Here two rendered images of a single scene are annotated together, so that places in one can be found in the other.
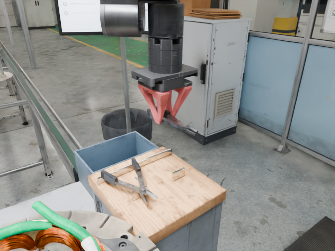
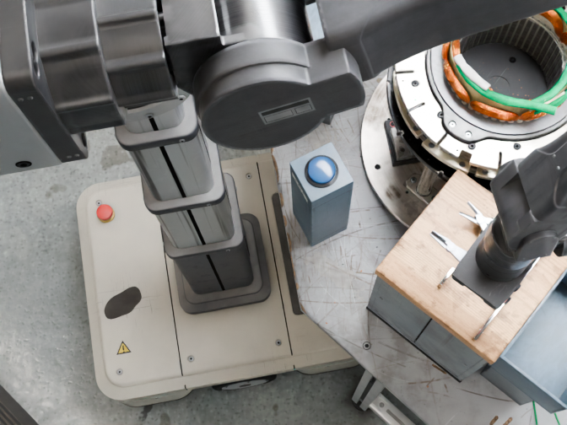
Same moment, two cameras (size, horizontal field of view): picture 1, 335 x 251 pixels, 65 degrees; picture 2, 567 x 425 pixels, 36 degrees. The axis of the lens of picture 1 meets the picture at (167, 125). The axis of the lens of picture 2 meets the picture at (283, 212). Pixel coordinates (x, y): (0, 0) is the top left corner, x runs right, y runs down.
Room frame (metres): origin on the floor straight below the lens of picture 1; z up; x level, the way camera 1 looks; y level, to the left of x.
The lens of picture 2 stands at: (0.64, -0.26, 2.25)
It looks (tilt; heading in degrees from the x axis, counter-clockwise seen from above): 73 degrees down; 173
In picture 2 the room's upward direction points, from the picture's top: 6 degrees counter-clockwise
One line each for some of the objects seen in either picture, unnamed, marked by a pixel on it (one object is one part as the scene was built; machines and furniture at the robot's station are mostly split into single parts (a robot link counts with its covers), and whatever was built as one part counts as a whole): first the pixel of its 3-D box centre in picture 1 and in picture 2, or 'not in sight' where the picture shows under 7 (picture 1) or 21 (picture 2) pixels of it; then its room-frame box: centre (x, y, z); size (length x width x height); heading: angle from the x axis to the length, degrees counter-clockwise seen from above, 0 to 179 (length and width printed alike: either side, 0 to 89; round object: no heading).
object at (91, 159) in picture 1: (121, 196); (542, 348); (0.53, 0.12, 0.92); 0.17 x 0.11 x 0.28; 128
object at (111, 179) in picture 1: (109, 177); not in sight; (0.39, 0.11, 1.09); 0.04 x 0.01 x 0.02; 53
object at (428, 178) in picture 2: not in sight; (431, 170); (0.21, 0.04, 0.91); 0.02 x 0.02 x 0.21
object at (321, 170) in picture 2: not in sight; (321, 169); (0.22, -0.15, 1.04); 0.04 x 0.04 x 0.01
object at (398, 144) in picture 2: not in sight; (407, 138); (0.13, 0.03, 0.85); 0.06 x 0.04 x 0.05; 177
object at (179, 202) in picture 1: (154, 187); (474, 264); (0.41, 0.02, 1.05); 0.20 x 0.19 x 0.02; 38
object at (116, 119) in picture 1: (128, 138); not in sight; (1.79, 0.31, 0.39); 0.39 x 0.39 x 0.35
